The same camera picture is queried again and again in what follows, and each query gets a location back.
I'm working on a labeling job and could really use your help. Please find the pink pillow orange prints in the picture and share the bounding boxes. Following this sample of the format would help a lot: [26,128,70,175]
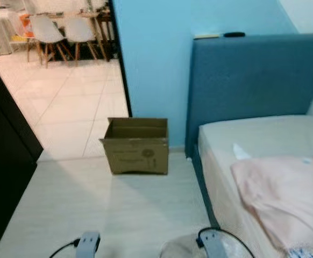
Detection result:
[230,156,313,253]

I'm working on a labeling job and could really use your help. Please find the black wardrobe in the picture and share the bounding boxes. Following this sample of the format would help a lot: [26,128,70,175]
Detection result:
[0,46,44,258]

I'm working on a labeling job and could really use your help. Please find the orange bag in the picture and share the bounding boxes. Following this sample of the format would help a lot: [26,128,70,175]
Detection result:
[17,13,34,39]

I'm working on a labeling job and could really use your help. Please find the dark blue bed base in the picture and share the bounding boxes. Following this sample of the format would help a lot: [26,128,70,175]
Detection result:
[187,150,222,231]

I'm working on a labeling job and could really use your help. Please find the white remote control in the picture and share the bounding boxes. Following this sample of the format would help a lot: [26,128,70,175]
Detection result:
[194,33,222,40]

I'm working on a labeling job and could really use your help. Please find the crumpled white tissue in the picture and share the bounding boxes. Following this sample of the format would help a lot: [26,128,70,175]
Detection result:
[232,144,253,161]

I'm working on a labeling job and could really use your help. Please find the blue upholstered headboard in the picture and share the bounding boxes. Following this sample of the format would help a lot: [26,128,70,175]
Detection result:
[184,33,313,159]

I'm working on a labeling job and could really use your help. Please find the cream bed mattress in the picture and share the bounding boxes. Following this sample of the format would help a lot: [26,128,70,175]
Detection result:
[198,114,313,258]

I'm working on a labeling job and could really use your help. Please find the black door frame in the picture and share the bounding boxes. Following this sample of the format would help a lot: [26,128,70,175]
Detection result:
[107,0,132,118]

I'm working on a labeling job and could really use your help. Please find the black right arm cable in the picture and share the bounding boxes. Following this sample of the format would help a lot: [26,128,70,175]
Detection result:
[196,227,255,258]

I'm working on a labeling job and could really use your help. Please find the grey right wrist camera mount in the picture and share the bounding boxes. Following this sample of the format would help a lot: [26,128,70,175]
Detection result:
[200,230,229,258]

